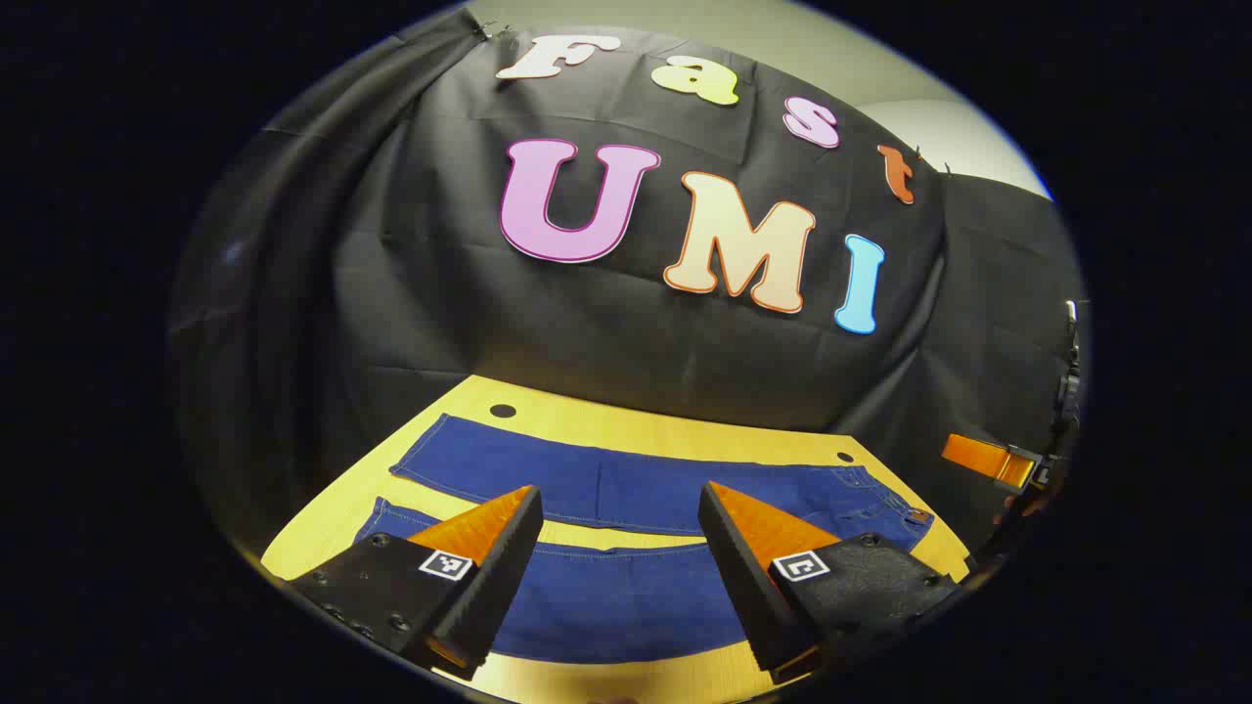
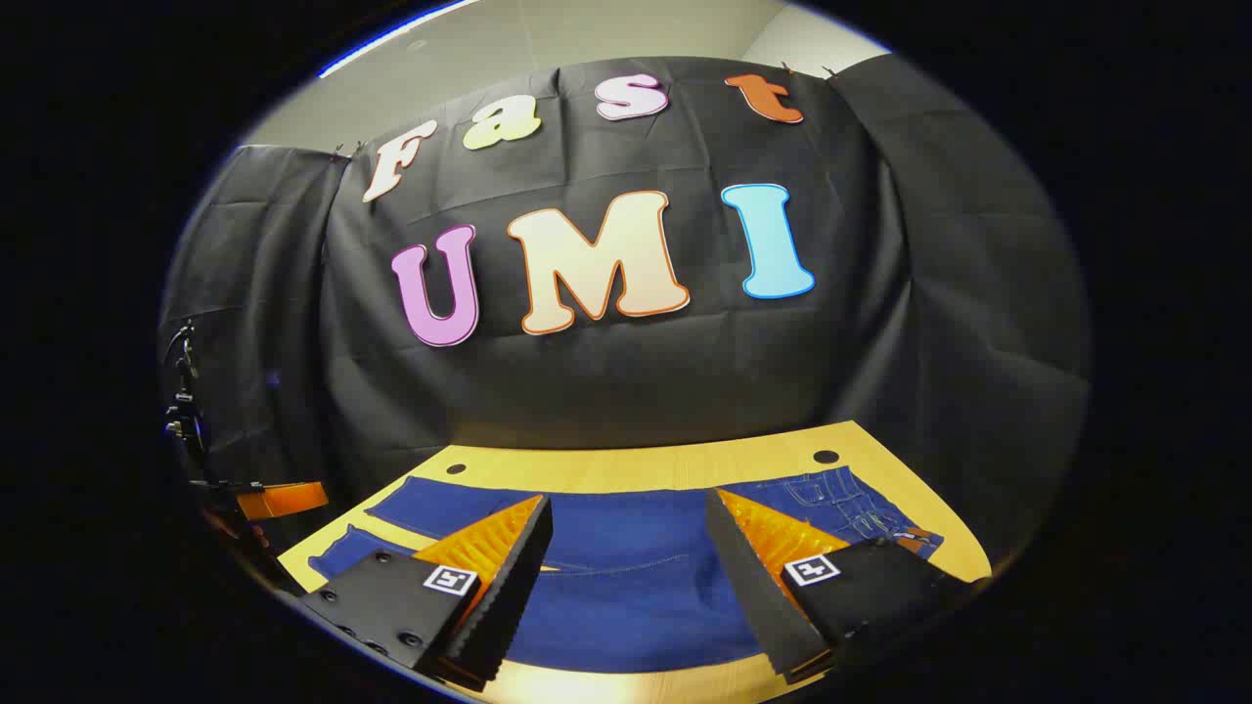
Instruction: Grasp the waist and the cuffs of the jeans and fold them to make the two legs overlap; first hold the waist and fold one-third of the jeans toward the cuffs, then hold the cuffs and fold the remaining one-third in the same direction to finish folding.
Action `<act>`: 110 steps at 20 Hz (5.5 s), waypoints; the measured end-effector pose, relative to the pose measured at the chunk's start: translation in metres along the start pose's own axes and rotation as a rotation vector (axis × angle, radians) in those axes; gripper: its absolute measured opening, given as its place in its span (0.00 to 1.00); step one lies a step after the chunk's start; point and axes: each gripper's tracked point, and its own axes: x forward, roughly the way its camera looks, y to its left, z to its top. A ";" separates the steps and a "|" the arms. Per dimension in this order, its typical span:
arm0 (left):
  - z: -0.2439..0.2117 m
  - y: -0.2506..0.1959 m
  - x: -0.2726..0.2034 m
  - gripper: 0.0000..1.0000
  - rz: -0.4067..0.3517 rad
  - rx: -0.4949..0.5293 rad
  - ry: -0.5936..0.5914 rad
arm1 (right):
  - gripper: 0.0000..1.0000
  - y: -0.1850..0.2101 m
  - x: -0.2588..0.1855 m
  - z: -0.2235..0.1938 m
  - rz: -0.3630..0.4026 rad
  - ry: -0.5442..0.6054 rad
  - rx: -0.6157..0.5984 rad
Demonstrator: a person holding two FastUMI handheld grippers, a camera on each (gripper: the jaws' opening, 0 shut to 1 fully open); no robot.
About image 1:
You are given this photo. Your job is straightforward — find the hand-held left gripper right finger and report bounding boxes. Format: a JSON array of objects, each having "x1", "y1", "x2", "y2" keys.
[{"x1": 697, "y1": 479, "x2": 964, "y2": 685}]

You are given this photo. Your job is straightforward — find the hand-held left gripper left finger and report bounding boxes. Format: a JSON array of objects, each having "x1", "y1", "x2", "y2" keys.
[{"x1": 282, "y1": 484, "x2": 545, "y2": 682}]

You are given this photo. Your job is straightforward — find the blue jeans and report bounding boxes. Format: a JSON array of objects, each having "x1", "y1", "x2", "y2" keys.
[{"x1": 354, "y1": 413, "x2": 936, "y2": 666}]

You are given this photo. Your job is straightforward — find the black backdrop cloth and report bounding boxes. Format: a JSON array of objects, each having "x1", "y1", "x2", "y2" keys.
[{"x1": 168, "y1": 10, "x2": 1087, "y2": 558}]

